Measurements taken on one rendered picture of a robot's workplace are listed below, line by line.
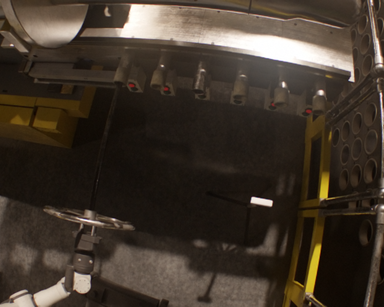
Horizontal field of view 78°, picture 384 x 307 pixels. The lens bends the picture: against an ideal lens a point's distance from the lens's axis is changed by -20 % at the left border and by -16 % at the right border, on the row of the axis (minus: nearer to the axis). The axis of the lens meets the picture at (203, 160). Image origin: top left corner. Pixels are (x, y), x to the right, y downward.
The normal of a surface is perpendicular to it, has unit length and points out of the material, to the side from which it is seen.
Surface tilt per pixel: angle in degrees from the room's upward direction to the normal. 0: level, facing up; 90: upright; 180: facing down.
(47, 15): 90
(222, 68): 90
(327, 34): 0
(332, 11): 64
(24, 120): 0
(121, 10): 0
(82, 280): 30
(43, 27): 90
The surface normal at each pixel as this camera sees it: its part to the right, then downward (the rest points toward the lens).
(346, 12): -0.14, 0.70
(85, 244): -0.01, -0.19
